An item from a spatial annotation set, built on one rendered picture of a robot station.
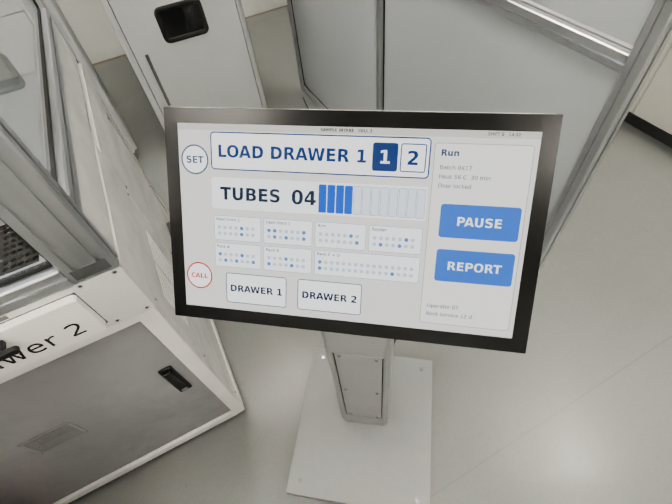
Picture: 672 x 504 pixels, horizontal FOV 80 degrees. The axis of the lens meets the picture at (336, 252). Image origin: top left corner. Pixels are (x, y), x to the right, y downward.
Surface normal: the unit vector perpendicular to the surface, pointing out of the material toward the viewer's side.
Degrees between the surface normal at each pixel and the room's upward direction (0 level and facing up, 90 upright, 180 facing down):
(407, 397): 5
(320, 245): 50
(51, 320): 90
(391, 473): 3
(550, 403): 0
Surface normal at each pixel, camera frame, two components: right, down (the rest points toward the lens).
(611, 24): -0.88, 0.42
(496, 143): -0.18, 0.22
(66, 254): 0.45, 0.69
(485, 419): -0.08, -0.61
